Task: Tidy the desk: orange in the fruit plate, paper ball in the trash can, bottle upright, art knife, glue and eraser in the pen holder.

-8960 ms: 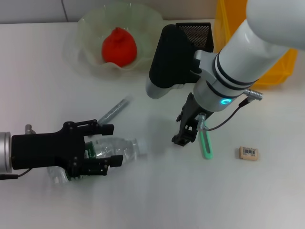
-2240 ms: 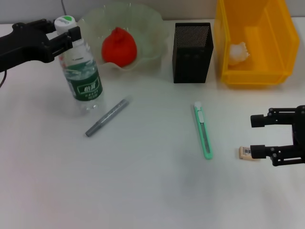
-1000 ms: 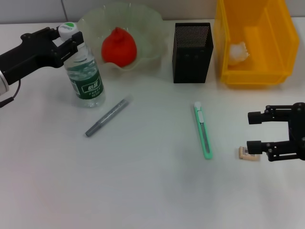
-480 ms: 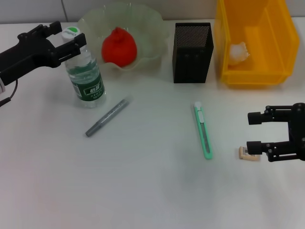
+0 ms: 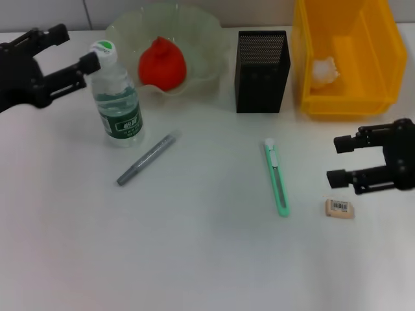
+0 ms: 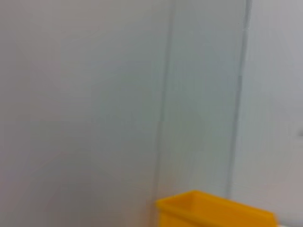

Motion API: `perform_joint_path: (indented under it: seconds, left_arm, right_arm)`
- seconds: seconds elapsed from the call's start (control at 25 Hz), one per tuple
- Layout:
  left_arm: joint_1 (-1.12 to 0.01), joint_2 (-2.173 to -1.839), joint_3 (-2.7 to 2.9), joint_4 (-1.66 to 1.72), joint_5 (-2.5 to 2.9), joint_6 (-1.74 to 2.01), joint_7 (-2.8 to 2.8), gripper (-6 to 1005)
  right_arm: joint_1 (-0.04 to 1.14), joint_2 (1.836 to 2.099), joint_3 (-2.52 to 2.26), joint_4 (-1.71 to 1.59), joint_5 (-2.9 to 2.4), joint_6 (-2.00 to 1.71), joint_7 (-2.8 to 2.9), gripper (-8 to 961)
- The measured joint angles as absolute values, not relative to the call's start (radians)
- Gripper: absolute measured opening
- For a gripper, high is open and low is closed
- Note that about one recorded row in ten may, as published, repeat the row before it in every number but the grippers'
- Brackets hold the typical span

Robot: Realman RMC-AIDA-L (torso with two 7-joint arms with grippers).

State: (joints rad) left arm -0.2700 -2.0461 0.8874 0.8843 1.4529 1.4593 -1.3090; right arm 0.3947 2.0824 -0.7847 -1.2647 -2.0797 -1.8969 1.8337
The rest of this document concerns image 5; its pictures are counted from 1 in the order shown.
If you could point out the red-orange toy orange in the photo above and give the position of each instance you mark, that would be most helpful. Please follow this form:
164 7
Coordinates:
162 68

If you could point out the clear green-label water bottle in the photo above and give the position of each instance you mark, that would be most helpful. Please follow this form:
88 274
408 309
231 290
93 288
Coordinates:
120 110

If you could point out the gray marker pen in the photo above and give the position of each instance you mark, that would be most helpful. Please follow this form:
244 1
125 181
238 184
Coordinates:
149 158

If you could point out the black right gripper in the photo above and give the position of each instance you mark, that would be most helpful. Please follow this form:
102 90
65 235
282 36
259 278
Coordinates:
403 155

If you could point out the translucent wavy fruit plate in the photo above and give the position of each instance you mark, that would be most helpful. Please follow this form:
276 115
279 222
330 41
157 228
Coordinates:
201 42

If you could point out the green utility knife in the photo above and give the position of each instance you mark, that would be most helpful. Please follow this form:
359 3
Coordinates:
277 181

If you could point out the yellow plastic bin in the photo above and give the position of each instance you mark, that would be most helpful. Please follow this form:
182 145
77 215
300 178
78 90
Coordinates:
350 107

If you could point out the beige eraser with barcode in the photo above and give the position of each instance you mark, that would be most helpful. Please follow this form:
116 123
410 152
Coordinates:
338 208

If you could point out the white paper ball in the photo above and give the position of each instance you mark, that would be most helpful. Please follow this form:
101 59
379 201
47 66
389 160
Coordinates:
324 73

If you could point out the black mesh pen holder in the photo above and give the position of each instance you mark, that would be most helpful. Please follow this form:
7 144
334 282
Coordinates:
261 87

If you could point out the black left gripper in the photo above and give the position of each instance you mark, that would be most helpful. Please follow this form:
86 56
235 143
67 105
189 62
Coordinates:
19 81

